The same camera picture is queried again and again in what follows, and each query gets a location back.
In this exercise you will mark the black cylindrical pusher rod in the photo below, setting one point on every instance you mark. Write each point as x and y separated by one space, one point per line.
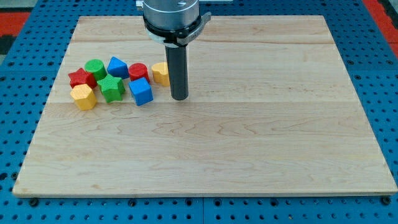
178 72

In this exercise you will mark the green star block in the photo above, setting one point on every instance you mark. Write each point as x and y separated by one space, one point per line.
112 88

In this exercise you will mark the red star block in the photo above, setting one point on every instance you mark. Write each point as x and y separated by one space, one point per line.
81 77

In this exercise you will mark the yellow hexagon block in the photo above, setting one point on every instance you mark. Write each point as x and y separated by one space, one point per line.
84 97

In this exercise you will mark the yellow heart block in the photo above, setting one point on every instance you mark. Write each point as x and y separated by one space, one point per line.
160 73

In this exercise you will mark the red cylinder block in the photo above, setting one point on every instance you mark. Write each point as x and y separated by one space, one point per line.
137 71

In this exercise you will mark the blue cube block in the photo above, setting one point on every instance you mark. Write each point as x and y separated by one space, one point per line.
141 91

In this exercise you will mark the blue triangle block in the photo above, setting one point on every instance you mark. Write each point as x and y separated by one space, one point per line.
118 68

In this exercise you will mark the green cylinder block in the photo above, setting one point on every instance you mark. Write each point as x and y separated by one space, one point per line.
96 67

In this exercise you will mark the wooden board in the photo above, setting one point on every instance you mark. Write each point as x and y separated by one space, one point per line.
271 112

